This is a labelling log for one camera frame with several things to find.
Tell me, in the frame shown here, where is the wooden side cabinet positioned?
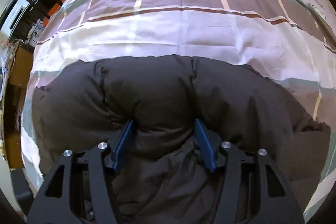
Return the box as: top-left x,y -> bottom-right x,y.
2,46 -> 33,169

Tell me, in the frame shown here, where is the dark brown hooded puffer jacket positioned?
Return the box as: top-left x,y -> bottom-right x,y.
32,55 -> 330,223

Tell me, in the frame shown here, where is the pink plaid cartoon bed sheet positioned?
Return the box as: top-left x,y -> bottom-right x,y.
20,0 -> 336,217

